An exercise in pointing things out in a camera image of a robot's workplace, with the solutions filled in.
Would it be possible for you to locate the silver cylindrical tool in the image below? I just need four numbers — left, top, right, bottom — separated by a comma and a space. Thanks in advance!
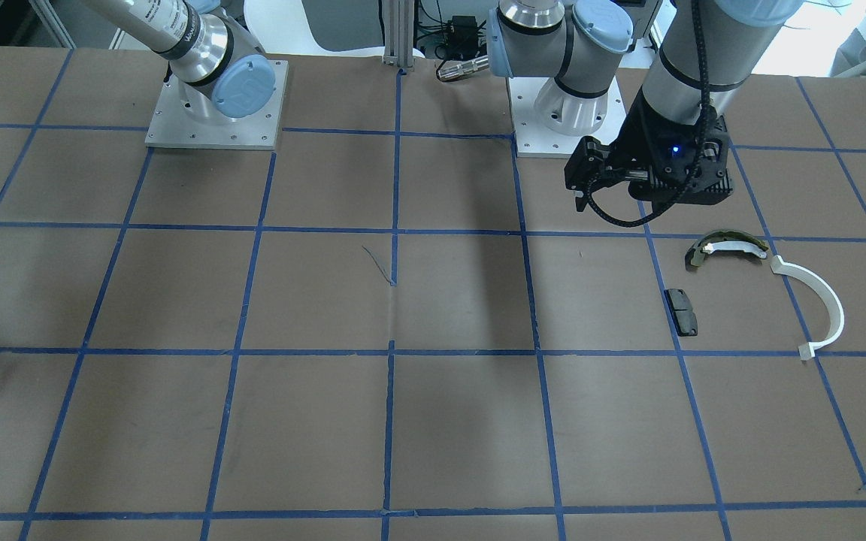
436, 56, 490, 83

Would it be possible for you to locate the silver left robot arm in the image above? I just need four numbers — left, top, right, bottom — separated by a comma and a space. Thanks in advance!
485, 1, 801, 228

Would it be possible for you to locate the black brake pad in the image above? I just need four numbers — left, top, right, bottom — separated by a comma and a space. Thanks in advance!
664, 288, 698, 337

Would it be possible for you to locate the aluminium frame post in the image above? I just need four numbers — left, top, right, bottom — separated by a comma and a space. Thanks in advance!
380, 1, 415, 72

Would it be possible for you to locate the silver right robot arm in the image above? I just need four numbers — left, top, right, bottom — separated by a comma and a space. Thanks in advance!
85, 1, 277, 119

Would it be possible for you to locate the black electronics box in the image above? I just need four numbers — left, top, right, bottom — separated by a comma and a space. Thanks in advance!
446, 15, 479, 49

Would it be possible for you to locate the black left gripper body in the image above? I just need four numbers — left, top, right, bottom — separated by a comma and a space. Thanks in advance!
564, 97, 734, 212

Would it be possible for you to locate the olive curved brake shoe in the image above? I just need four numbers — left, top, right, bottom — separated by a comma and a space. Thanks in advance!
685, 229, 770, 268

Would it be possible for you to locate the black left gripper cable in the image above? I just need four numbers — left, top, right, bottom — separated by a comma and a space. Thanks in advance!
587, 0, 712, 228

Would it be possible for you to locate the loose thin wire strand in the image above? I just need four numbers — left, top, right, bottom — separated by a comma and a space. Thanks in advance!
362, 246, 396, 286

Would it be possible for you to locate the white curved plastic bracket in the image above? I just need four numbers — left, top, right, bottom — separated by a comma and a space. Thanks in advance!
770, 255, 846, 361

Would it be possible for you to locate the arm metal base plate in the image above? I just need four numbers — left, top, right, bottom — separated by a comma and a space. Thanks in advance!
507, 77, 626, 159
145, 59, 289, 151

